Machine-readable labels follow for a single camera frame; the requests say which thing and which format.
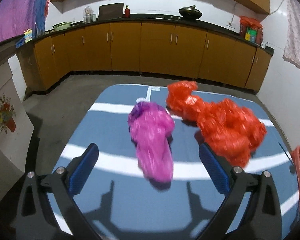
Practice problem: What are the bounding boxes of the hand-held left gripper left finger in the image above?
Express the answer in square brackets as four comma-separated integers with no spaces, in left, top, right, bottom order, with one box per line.
[15,143,103,240]

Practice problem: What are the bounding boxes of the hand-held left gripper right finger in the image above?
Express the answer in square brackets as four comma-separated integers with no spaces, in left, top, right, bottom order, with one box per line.
[196,142,283,240]

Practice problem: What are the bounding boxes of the large orange plastic bag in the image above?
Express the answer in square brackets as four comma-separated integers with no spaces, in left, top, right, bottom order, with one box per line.
[195,99,267,168]

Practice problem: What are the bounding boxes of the purple plastic bag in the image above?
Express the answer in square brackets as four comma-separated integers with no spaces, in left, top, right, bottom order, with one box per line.
[128,102,175,183]

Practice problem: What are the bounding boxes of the small orange plastic bag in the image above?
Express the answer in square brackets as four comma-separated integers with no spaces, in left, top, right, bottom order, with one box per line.
[166,81,204,123]

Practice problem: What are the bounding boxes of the blue striped tablecloth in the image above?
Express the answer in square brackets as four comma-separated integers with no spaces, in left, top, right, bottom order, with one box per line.
[44,84,300,240]

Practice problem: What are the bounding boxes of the white panel with flower print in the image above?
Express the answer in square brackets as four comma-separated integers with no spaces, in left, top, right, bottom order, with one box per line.
[0,55,40,183]

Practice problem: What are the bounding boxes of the wooden lower cabinets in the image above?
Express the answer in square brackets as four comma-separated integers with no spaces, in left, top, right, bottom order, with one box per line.
[17,21,273,92]

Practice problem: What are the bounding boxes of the red bag of groceries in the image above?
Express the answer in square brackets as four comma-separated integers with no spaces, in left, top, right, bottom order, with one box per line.
[239,16,263,44]

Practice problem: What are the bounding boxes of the green basin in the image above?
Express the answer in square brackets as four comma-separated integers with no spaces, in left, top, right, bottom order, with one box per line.
[52,21,72,32]

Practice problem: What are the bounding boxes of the floral hanging sheet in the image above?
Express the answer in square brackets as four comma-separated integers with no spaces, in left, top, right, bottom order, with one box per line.
[282,0,300,78]

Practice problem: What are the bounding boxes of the jar wrapped in plastic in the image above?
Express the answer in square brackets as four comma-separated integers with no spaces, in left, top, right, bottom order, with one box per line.
[83,6,97,23]

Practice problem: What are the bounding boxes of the gas stove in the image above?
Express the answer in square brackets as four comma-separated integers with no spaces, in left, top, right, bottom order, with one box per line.
[155,15,183,21]

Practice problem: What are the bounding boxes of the black wok with lid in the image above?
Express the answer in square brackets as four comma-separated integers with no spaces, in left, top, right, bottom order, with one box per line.
[178,5,203,20]

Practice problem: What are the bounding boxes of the dark cutting board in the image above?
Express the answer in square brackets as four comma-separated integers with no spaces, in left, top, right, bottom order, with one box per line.
[98,3,124,20]

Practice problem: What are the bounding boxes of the black kitchen countertop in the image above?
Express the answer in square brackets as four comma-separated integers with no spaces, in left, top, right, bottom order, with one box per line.
[0,14,275,55]

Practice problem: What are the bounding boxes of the purple hanging cloth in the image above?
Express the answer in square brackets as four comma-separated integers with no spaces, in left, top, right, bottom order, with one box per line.
[0,0,47,46]

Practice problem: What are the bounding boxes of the wall socket with cable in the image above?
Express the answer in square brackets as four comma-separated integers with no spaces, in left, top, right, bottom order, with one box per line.
[227,2,240,27]

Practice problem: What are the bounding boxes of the white cord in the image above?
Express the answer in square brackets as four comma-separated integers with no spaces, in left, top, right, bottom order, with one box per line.
[269,0,287,15]

